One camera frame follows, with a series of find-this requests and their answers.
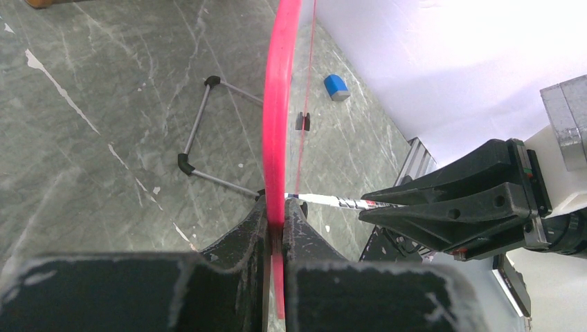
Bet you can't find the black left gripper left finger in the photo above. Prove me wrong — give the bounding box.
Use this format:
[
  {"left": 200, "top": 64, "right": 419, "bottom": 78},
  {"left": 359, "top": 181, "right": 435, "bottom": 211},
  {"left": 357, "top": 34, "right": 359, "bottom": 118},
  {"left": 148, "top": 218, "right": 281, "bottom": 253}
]
[{"left": 1, "top": 200, "right": 269, "bottom": 331}]

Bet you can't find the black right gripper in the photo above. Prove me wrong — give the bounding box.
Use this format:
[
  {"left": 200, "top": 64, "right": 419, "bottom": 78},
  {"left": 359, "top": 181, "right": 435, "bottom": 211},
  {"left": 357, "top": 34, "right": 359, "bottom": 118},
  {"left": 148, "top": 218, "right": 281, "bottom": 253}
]
[{"left": 359, "top": 139, "right": 586, "bottom": 261}]

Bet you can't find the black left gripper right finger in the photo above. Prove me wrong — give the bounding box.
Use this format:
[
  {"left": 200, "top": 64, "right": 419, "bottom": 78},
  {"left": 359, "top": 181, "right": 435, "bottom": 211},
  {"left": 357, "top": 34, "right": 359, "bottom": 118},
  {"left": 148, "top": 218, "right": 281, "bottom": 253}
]
[{"left": 282, "top": 199, "right": 488, "bottom": 331}]

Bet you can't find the white blue whiteboard marker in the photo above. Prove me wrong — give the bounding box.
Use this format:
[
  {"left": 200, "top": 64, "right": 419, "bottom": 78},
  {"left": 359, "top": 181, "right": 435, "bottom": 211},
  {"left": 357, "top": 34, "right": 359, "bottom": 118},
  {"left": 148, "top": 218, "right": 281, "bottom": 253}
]
[{"left": 285, "top": 193, "right": 398, "bottom": 211}]

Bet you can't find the pink framed whiteboard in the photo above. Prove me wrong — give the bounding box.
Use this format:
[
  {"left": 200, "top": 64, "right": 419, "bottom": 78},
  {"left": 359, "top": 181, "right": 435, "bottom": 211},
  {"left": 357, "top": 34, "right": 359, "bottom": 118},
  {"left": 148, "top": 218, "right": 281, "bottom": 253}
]
[{"left": 262, "top": 1, "right": 317, "bottom": 320}]

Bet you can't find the black whiteboard foot clip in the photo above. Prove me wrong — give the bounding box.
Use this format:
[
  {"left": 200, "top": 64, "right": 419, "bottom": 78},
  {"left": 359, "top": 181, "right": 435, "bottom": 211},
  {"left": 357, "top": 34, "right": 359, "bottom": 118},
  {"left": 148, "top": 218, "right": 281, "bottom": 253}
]
[
  {"left": 295, "top": 112, "right": 311, "bottom": 131},
  {"left": 300, "top": 201, "right": 309, "bottom": 219}
]

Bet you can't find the blue eraser on table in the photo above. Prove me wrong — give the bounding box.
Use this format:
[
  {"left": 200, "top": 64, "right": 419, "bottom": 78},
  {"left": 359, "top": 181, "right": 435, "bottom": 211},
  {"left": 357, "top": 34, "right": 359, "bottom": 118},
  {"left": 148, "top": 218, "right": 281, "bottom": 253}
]
[{"left": 323, "top": 74, "right": 350, "bottom": 102}]

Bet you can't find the orange wooden shelf rack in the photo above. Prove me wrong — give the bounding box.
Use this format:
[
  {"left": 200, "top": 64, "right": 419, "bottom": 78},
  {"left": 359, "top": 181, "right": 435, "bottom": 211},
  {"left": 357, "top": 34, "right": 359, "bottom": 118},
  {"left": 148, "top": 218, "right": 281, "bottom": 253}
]
[{"left": 25, "top": 0, "right": 66, "bottom": 9}]

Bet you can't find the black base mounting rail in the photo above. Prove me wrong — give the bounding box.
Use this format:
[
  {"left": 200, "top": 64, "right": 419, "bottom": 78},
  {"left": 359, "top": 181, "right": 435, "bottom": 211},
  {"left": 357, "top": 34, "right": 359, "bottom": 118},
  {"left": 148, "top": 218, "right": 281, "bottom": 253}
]
[{"left": 359, "top": 225, "right": 436, "bottom": 263}]

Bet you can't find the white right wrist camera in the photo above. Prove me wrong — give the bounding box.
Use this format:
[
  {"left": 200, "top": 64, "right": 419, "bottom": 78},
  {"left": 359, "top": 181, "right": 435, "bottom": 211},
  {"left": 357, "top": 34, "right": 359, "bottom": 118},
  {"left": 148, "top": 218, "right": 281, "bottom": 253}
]
[{"left": 525, "top": 75, "right": 586, "bottom": 216}]

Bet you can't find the grey wire whiteboard stand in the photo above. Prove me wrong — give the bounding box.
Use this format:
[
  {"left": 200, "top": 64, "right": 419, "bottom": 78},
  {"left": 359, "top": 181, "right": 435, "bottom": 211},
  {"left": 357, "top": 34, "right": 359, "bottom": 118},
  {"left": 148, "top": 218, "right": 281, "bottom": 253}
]
[{"left": 177, "top": 75, "right": 263, "bottom": 200}]

